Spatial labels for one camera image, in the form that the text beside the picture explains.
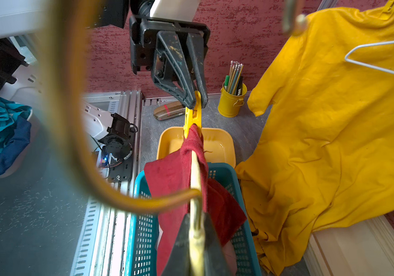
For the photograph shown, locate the cream plastic hanger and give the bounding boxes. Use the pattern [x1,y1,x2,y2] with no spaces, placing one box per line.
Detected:
[42,1,205,276]

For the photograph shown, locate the yellow pencil cup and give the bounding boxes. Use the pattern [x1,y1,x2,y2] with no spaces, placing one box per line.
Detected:
[218,84,247,118]

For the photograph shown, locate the teal plastic basket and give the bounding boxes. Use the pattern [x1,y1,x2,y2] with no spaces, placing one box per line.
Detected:
[122,163,261,276]

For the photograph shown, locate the yellow plastic tray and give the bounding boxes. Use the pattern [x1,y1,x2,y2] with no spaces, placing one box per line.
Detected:
[157,126,236,168]

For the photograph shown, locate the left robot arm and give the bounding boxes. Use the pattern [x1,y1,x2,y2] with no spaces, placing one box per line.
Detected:
[0,1,210,108]

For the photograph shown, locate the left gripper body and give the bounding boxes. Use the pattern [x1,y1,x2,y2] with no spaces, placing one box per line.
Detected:
[129,1,210,75]

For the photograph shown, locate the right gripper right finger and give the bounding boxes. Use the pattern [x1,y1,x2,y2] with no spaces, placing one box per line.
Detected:
[203,213,231,276]

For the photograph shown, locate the white wire hanger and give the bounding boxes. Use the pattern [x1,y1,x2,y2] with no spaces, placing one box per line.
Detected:
[344,40,394,75]

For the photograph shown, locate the wooden clothes rack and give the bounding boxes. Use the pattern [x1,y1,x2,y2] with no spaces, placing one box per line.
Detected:
[304,216,394,276]

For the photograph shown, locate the yellow clothespin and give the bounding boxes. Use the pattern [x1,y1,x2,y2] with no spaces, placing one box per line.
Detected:
[183,90,202,139]
[380,0,394,20]

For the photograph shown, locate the pencils bundle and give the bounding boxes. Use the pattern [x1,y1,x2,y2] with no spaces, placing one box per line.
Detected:
[223,61,244,95]

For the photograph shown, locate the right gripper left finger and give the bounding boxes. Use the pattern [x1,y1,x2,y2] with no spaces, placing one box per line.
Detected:
[161,214,191,276]

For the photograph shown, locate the yellow t-shirt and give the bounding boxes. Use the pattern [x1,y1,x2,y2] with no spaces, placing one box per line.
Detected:
[236,7,394,276]

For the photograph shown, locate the pink printed t-shirt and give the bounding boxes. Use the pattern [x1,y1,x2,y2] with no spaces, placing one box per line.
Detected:
[222,241,237,276]

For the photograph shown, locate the aluminium mounting rail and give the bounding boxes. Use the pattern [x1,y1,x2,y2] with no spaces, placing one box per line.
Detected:
[70,91,143,276]

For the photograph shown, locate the plaid pencil case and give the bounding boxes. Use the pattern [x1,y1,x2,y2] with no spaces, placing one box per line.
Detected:
[153,101,185,121]

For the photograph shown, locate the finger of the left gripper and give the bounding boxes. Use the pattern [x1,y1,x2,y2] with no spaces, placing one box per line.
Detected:
[152,31,196,109]
[187,33,208,100]

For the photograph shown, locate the dark red t-shirt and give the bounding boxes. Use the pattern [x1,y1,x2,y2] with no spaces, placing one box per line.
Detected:
[144,125,246,274]

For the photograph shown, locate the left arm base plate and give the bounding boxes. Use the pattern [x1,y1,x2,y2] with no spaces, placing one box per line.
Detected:
[106,133,136,183]

